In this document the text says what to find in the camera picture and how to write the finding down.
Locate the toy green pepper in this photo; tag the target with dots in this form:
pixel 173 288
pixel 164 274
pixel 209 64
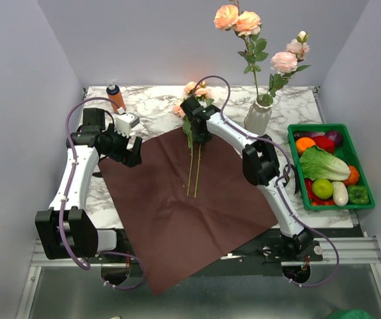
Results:
pixel 358 195

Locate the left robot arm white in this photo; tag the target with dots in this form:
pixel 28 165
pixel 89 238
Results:
pixel 65 228

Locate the green object at bottom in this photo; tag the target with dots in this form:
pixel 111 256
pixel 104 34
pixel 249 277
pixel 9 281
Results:
pixel 350 314

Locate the toy red pepper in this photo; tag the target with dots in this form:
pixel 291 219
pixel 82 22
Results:
pixel 324 143

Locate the pink flower bunch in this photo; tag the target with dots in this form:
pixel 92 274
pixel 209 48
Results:
pixel 202 94

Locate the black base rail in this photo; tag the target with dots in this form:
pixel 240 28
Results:
pixel 260 256

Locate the dark red wrapping paper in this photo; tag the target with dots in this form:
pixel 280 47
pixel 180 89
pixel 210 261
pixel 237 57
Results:
pixel 161 222

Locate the green plastic tray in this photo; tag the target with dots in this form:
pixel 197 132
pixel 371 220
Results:
pixel 346 153

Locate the toy orange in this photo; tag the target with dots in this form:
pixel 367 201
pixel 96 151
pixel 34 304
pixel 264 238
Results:
pixel 304 143

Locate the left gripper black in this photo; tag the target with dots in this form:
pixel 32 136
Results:
pixel 124 155

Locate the toy eggplant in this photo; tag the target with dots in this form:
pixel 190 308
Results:
pixel 307 134

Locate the white ribbed vase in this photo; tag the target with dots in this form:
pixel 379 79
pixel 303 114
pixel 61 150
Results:
pixel 257 118

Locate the toy green apple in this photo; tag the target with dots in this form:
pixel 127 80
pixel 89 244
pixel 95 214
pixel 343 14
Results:
pixel 322 188

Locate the orange pump bottle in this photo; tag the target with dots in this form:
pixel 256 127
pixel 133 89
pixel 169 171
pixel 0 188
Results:
pixel 115 95

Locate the toy tangerine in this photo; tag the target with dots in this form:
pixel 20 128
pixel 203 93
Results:
pixel 353 178

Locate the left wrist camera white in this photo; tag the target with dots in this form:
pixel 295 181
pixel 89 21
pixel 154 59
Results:
pixel 124 123

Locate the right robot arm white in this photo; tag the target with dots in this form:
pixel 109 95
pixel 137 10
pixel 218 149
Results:
pixel 260 168

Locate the pink flower stem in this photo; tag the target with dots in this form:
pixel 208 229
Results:
pixel 286 64

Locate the toy lettuce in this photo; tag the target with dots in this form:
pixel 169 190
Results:
pixel 316 163

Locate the toy red chili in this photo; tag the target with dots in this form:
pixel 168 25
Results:
pixel 316 201

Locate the toy white radish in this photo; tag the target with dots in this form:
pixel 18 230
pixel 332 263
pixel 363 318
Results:
pixel 340 193

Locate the toy purple onion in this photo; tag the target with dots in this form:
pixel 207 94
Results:
pixel 336 137

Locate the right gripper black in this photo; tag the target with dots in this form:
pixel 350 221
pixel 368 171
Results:
pixel 205 138

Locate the orange flower stem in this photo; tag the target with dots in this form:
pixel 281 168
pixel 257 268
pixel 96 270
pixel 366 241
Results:
pixel 246 25

